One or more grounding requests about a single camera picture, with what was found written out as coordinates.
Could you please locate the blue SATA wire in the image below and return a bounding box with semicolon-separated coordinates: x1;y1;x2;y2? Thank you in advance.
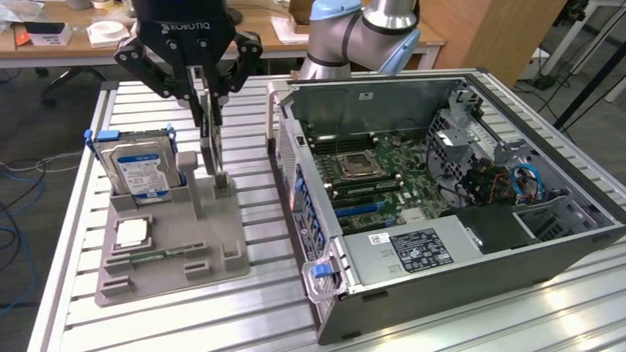
507;164;547;205

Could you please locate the white square holder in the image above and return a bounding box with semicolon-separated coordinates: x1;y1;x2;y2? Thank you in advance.
85;21;135;49

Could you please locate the open black PC case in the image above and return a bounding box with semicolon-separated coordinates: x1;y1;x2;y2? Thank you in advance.
266;67;626;346

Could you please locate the silver CPU chip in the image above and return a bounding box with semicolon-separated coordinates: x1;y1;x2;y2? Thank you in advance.
113;219;155;249

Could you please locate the wooden cabinet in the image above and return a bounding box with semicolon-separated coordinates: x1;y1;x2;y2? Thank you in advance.
419;0;571;89

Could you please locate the black office chair base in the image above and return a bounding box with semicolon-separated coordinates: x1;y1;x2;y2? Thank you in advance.
39;65;109;108

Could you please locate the grey plastic parts rack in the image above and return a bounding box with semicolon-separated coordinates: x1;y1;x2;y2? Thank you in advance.
93;150;253;308

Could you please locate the brown cardboard box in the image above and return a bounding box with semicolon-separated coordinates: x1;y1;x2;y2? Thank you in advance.
287;0;315;26

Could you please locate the blue floor cable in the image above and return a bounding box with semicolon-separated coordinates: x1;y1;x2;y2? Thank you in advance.
0;161;45;317

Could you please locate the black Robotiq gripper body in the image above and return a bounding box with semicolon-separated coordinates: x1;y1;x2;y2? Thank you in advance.
133;0;236;70

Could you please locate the black tripod stand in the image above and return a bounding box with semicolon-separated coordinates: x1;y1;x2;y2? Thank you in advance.
535;0;626;131

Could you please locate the green motherboard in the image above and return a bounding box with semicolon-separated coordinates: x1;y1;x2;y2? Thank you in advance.
306;130;459;235

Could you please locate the white box with black lid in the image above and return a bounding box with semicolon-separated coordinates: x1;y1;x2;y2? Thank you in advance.
23;21;75;48

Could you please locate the white floor cable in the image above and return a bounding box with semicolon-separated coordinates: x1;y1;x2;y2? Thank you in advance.
0;152;83;174

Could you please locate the blue expansion slot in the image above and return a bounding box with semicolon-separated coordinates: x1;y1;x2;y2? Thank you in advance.
335;202;383;219

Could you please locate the clear plastic bag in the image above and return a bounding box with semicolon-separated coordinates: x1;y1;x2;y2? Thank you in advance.
0;0;53;32

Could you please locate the hard disk in blue carrier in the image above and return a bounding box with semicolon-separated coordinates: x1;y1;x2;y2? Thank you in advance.
81;123;177;206

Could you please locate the wooden desk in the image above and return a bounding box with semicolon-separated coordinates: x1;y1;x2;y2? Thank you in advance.
0;0;447;70

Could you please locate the silver chipset heatsink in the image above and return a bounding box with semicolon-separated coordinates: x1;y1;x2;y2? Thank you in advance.
399;208;427;224

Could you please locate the grey power supply unit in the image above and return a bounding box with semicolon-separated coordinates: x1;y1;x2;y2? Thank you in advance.
342;214;484;287

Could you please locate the GPU card with metal bracket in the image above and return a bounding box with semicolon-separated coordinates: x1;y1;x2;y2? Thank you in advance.
187;65;229;176

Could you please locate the white paper booklet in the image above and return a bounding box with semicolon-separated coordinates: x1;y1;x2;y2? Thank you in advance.
271;16;314;45

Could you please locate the green RAM stick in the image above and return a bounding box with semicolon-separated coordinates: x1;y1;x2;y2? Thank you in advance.
104;247;188;265

